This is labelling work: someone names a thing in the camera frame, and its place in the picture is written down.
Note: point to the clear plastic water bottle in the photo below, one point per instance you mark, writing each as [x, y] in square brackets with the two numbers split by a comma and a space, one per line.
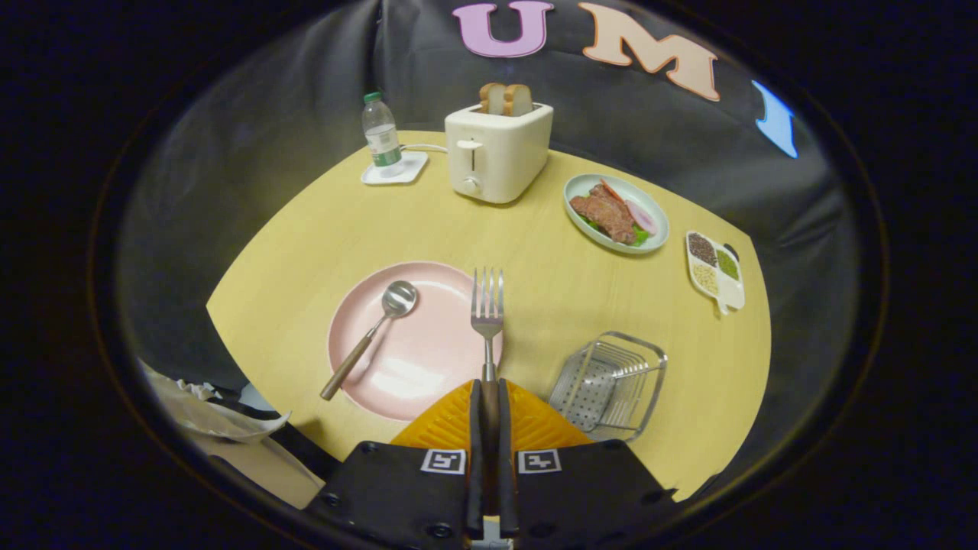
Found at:
[380, 137]

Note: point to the dark cloth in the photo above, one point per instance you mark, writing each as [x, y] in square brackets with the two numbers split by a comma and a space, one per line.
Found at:
[306, 452]

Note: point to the toast bread slice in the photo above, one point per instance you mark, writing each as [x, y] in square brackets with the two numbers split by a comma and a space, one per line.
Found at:
[490, 99]
[519, 101]

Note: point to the green lettuce leaf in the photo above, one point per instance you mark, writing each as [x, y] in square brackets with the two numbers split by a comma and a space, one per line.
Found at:
[641, 237]

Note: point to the pink round plate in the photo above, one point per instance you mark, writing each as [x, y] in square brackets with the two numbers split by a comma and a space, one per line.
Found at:
[432, 359]

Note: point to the black backdrop cloth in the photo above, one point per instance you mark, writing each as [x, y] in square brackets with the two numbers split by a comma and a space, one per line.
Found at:
[267, 153]

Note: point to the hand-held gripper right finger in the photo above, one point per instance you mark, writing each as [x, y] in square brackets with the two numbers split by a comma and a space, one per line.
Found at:
[507, 458]

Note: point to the pink round ham slice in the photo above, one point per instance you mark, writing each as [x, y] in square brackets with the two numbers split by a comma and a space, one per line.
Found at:
[642, 218]

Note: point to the brown cooked meat slices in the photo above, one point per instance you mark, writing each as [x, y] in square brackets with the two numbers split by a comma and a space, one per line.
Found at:
[603, 214]

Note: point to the orange sausage strip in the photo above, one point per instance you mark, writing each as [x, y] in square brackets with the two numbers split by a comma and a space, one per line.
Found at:
[611, 189]

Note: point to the crumpled brown paper bag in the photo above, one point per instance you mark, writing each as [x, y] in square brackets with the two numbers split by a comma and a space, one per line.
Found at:
[199, 412]

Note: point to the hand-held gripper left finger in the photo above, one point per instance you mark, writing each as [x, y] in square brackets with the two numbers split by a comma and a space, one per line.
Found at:
[475, 458]

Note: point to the white divided grain tray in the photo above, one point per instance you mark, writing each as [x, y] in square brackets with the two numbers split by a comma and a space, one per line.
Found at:
[732, 294]

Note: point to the white square coaster tray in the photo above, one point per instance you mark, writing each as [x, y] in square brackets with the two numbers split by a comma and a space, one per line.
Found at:
[414, 164]

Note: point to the pale green oval plate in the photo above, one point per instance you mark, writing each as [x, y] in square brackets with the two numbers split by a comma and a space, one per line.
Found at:
[653, 205]

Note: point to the cream white toaster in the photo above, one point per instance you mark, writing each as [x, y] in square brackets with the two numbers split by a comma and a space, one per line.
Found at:
[504, 153]

